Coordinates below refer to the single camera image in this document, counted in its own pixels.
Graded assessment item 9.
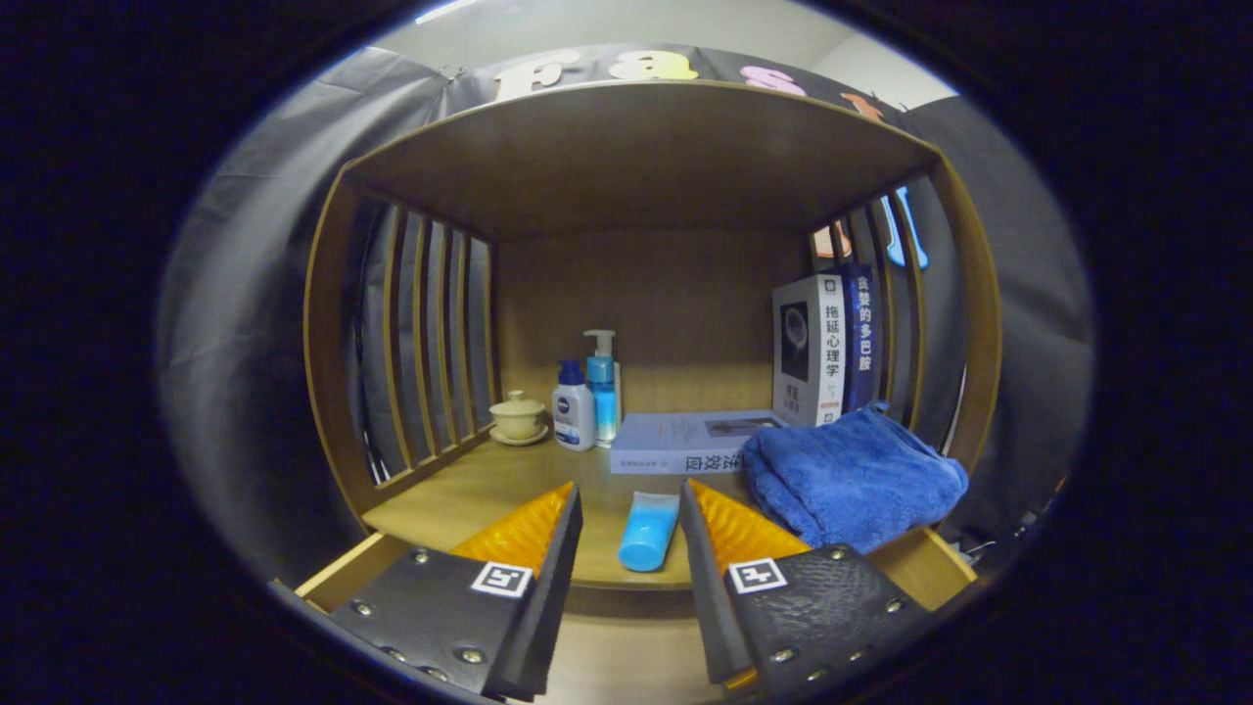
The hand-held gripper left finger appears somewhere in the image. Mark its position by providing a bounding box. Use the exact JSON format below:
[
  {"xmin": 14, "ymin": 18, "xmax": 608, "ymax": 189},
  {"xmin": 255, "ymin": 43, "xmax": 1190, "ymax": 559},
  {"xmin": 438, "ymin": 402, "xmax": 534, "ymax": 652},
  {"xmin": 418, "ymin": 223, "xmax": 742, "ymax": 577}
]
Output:
[{"xmin": 328, "ymin": 482, "xmax": 584, "ymax": 702}]

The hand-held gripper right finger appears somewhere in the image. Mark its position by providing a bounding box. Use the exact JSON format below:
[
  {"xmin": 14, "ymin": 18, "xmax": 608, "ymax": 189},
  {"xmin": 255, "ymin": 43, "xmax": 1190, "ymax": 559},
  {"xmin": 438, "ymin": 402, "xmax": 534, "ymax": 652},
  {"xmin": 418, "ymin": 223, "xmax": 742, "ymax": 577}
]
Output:
[{"xmin": 678, "ymin": 478, "xmax": 931, "ymax": 698}]

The light blue cream tube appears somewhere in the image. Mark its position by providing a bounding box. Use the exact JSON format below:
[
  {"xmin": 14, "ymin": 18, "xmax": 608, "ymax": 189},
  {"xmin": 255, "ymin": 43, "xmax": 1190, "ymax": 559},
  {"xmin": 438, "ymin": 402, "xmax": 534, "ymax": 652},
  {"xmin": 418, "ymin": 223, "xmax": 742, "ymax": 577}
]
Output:
[{"xmin": 617, "ymin": 492, "xmax": 681, "ymax": 573}]

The wooden drawer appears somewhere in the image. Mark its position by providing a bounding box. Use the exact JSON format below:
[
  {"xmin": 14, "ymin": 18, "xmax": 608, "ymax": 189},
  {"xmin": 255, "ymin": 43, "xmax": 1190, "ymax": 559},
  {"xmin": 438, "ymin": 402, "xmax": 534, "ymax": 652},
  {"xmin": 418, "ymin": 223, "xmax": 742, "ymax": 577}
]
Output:
[{"xmin": 294, "ymin": 527, "xmax": 978, "ymax": 705}]

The wooden countertop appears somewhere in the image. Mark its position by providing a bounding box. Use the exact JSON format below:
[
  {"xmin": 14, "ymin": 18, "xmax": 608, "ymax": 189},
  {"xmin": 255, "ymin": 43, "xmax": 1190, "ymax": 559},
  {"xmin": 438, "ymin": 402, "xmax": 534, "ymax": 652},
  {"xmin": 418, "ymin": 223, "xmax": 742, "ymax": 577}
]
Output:
[{"xmin": 362, "ymin": 436, "xmax": 955, "ymax": 591}]

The wooden cabinet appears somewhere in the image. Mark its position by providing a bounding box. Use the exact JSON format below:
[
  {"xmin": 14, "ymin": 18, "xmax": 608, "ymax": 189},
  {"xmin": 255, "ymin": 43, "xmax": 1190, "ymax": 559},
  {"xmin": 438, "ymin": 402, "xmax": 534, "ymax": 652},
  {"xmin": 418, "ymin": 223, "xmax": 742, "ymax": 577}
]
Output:
[{"xmin": 302, "ymin": 78, "xmax": 1004, "ymax": 549}]

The pale flat book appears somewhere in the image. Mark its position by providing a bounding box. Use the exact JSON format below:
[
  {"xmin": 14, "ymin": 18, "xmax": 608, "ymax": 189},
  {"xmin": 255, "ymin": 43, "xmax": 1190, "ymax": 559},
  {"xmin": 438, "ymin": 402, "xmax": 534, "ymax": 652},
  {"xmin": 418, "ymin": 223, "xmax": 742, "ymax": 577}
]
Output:
[{"xmin": 609, "ymin": 409, "xmax": 789, "ymax": 476}]

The folded blue towel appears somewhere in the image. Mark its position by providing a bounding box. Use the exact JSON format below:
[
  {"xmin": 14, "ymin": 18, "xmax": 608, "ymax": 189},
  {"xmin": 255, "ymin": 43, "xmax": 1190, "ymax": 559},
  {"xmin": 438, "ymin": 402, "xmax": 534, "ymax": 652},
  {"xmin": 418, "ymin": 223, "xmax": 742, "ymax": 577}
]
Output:
[{"xmin": 739, "ymin": 406, "xmax": 970, "ymax": 555}]

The cream lidded teacup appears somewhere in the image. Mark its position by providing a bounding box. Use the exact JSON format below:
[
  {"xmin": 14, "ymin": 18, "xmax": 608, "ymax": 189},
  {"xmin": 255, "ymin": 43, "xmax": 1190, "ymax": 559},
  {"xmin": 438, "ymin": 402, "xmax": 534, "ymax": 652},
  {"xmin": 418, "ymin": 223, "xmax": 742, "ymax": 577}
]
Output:
[{"xmin": 488, "ymin": 390, "xmax": 550, "ymax": 447}]

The white bottle blue cap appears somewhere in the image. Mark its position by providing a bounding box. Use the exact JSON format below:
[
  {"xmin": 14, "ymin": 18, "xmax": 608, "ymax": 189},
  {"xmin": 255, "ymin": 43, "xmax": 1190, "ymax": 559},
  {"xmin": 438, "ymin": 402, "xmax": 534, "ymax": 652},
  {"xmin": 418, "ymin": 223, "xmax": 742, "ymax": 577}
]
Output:
[{"xmin": 550, "ymin": 359, "xmax": 597, "ymax": 452}]

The blue pump bottle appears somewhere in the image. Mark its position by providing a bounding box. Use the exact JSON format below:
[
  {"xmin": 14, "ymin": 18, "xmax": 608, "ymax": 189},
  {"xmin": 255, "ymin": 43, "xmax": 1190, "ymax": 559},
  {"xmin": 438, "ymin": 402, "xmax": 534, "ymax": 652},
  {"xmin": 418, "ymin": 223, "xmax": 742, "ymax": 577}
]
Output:
[{"xmin": 583, "ymin": 329, "xmax": 623, "ymax": 447}]

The white upright book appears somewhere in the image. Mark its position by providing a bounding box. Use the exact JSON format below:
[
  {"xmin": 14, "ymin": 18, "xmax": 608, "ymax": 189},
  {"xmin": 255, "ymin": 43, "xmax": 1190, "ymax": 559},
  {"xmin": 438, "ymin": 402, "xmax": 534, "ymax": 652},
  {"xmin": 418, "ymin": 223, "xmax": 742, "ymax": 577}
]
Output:
[{"xmin": 771, "ymin": 273, "xmax": 849, "ymax": 428}]

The dark blue upright book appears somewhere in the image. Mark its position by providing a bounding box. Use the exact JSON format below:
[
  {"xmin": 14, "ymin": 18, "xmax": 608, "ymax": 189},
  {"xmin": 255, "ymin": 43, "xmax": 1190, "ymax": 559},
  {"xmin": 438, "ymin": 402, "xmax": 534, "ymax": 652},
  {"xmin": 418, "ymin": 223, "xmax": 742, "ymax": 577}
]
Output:
[{"xmin": 842, "ymin": 262, "xmax": 882, "ymax": 412}]

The black backdrop cloth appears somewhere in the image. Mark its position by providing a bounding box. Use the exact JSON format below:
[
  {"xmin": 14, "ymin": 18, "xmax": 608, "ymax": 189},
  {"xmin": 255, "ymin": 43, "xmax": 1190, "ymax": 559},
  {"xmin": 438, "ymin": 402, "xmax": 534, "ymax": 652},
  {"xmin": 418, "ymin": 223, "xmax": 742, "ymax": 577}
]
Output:
[{"xmin": 157, "ymin": 44, "xmax": 1095, "ymax": 588}]

